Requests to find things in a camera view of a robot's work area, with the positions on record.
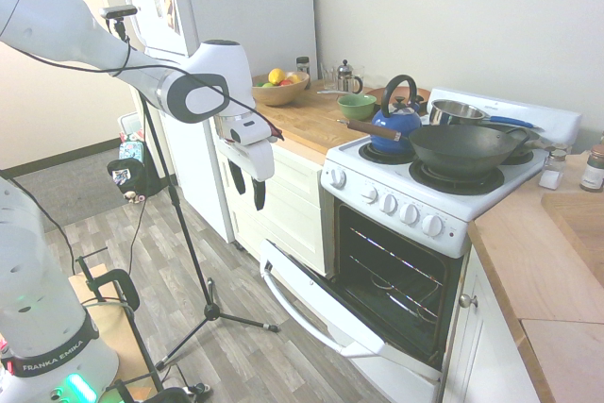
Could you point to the wooden fruit bowl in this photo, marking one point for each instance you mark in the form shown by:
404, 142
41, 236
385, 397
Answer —
278, 90

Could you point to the white corner cabinet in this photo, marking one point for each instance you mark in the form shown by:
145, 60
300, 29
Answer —
486, 341

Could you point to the white refrigerator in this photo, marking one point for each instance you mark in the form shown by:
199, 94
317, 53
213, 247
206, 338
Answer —
212, 44

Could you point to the white electric stove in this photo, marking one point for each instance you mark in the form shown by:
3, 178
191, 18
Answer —
424, 200

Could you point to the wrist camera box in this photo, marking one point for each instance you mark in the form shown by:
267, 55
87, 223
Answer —
247, 131

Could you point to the black clamp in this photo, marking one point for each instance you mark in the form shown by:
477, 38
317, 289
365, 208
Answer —
113, 308

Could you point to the yellow lemon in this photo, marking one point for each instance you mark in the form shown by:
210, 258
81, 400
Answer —
277, 76

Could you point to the black camera tripod stand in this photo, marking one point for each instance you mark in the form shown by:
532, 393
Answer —
189, 233

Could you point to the drinking glass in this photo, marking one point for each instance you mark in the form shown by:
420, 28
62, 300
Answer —
329, 76

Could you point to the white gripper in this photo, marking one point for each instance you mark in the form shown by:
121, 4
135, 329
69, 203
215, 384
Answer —
252, 150

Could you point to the brown round plate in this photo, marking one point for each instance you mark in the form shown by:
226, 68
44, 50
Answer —
391, 91

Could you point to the spice jar with brown lid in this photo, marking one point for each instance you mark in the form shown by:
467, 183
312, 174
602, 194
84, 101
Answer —
593, 169

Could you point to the wooden cutting board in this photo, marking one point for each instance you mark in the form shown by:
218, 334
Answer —
573, 219

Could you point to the glass salt shaker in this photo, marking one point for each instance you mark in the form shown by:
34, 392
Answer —
553, 168

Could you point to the green ceramic bowl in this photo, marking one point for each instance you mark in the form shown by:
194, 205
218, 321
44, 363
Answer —
357, 106

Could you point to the glass french press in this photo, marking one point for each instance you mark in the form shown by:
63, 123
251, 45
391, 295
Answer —
348, 77

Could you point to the white base cabinet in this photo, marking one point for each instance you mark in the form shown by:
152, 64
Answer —
278, 205

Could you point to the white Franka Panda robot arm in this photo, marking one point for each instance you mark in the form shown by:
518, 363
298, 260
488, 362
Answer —
56, 44

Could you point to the glass jar with black lid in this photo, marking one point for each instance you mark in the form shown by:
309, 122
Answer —
303, 65

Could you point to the patterned bag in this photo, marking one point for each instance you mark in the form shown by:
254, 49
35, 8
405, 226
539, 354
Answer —
133, 146

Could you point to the white oven door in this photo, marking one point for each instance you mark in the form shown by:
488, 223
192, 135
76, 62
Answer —
340, 308

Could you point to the grey floor mat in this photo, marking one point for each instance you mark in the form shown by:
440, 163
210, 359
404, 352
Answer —
71, 186

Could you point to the round metal cabinet knob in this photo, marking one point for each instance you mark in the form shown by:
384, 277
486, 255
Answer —
467, 301

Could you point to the black exterior camera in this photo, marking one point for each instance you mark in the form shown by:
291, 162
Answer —
119, 11

